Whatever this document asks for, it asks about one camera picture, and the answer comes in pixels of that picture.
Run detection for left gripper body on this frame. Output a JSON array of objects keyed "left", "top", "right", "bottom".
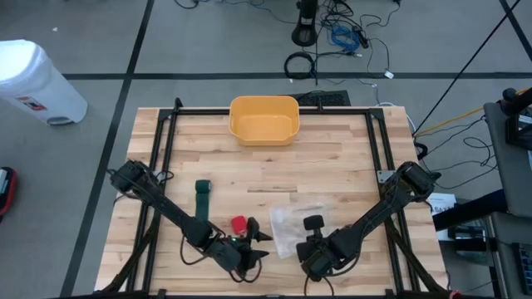
[{"left": 205, "top": 216, "right": 262, "bottom": 275}]

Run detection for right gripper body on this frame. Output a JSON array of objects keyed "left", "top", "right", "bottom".
[{"left": 295, "top": 214, "right": 347, "bottom": 283}]

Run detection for red elastic bandage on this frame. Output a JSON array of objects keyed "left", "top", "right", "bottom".
[{"left": 230, "top": 215, "right": 249, "bottom": 237}]

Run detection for clear plastic bag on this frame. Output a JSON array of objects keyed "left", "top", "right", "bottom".
[{"left": 268, "top": 202, "right": 336, "bottom": 260}]

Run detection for green elastic bandage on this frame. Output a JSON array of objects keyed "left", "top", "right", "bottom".
[{"left": 194, "top": 179, "right": 213, "bottom": 222}]

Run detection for yellow plastic bin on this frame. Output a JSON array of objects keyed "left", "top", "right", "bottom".
[{"left": 227, "top": 95, "right": 301, "bottom": 147}]

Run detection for white printed box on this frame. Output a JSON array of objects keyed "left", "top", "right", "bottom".
[{"left": 427, "top": 191, "right": 458, "bottom": 242}]

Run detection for black keyboard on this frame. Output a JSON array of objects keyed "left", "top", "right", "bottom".
[{"left": 288, "top": 90, "right": 352, "bottom": 107}]

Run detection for black slanted beam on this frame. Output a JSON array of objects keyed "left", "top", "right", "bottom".
[{"left": 431, "top": 189, "right": 508, "bottom": 232}]

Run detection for grey equipment cabinet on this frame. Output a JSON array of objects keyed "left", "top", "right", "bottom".
[{"left": 446, "top": 211, "right": 532, "bottom": 299}]

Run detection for grey desk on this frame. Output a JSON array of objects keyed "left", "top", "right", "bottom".
[{"left": 484, "top": 101, "right": 532, "bottom": 219}]

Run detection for black stand base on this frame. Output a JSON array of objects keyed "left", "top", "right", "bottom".
[{"left": 290, "top": 0, "right": 320, "bottom": 47}]

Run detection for black power adapter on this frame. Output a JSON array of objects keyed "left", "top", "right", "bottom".
[{"left": 352, "top": 25, "right": 372, "bottom": 50}]

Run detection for red and black device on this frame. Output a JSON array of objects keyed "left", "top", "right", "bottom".
[{"left": 0, "top": 165, "right": 18, "bottom": 221}]

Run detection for black desk equipment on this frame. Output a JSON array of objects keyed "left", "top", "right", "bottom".
[{"left": 500, "top": 86, "right": 532, "bottom": 151}]

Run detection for thin black slanted pole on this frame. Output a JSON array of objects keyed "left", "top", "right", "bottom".
[{"left": 413, "top": 0, "right": 523, "bottom": 136}]

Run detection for white trash can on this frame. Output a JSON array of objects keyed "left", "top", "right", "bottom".
[{"left": 0, "top": 39, "right": 89, "bottom": 126}]

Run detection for black cable loop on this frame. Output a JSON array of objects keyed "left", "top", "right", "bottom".
[{"left": 413, "top": 140, "right": 430, "bottom": 162}]

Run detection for coiled black cable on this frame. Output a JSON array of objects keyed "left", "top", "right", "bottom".
[{"left": 283, "top": 51, "right": 318, "bottom": 81}]

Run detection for yellow cable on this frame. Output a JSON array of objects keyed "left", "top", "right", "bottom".
[{"left": 413, "top": 86, "right": 532, "bottom": 138}]

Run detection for blue coiled cable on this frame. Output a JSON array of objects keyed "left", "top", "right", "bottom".
[{"left": 330, "top": 25, "right": 362, "bottom": 53}]

